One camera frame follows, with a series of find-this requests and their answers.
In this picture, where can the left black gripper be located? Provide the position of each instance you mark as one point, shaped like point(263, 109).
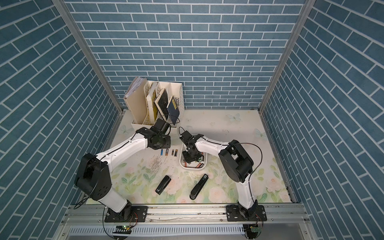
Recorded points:
point(168, 144)

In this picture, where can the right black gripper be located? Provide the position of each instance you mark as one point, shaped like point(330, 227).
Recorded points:
point(187, 159)

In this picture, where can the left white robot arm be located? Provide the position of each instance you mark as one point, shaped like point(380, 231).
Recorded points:
point(94, 171)

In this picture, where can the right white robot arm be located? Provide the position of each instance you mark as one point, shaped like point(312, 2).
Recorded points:
point(236, 161)

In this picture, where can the white plastic storage box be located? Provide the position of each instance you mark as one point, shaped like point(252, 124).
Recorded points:
point(194, 166)

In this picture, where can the dark blue notebook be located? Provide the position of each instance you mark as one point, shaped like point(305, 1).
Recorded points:
point(173, 111)

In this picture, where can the beige desktop file organizer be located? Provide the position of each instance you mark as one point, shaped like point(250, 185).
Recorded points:
point(140, 100)

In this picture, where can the long black stapler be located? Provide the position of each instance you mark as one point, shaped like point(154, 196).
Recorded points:
point(198, 187)

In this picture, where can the floral table mat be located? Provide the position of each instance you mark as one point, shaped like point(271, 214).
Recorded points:
point(137, 178)

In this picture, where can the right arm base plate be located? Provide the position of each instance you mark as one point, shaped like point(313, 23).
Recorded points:
point(246, 213)

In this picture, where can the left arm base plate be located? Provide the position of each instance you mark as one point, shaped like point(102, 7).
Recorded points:
point(130, 214)

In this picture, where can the aluminium mounting rail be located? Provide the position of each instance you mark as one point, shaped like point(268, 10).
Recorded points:
point(169, 214)

